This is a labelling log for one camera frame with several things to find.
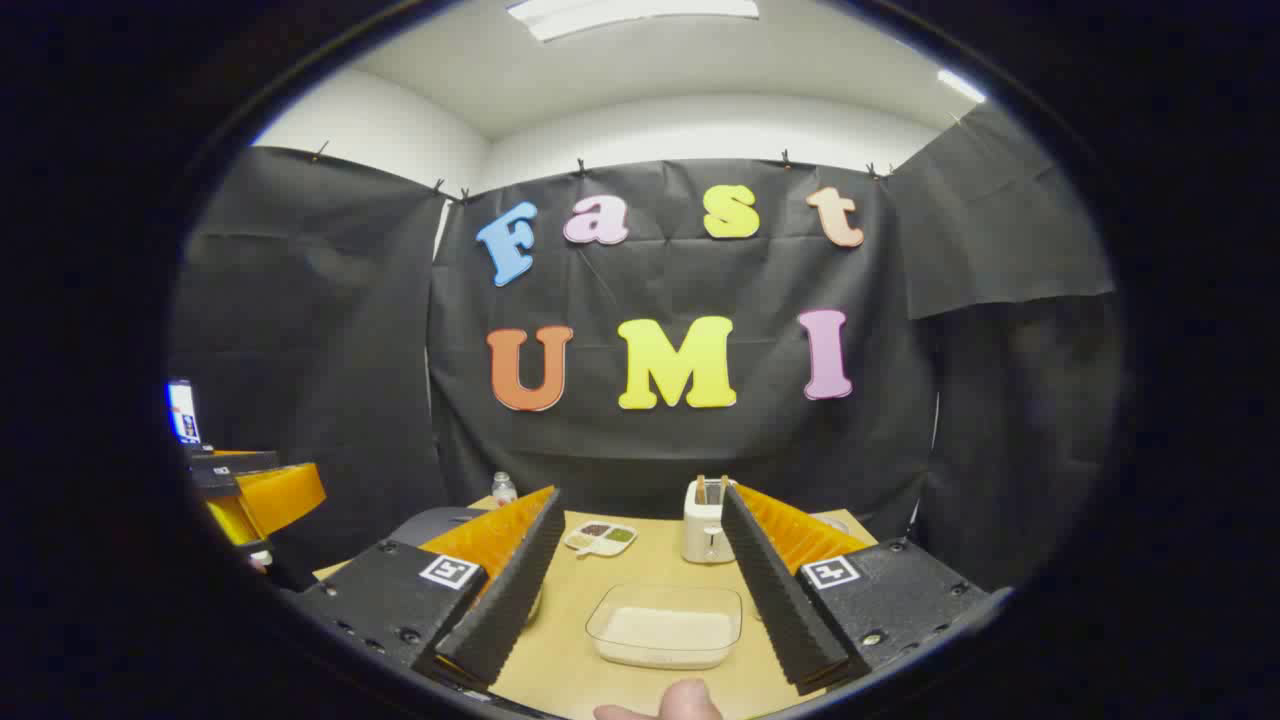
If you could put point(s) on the white round plate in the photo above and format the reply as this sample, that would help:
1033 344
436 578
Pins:
835 523

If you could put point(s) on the small ceiling light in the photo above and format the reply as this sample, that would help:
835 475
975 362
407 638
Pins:
960 86

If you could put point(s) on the white divided sauce dish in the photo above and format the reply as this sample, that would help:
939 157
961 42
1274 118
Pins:
600 538

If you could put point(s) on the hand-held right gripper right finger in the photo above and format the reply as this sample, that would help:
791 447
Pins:
775 600

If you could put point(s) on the long ceiling light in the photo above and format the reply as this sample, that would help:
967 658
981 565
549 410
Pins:
630 12

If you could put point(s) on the clear plastic container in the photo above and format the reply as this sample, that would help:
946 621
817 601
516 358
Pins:
610 610

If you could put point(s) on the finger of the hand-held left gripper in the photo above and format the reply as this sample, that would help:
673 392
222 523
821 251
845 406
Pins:
280 495
232 520

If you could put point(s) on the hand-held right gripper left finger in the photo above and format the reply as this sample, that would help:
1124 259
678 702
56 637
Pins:
515 590

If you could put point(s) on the black backdrop cloth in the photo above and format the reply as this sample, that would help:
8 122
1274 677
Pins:
680 450

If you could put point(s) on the dark grey rice cooker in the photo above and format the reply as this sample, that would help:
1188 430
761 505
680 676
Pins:
440 522

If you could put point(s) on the computer monitor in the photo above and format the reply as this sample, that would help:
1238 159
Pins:
183 412

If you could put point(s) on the white toaster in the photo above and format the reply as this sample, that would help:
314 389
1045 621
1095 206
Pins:
705 535

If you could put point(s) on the small clear bottle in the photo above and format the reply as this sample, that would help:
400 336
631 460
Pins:
504 490

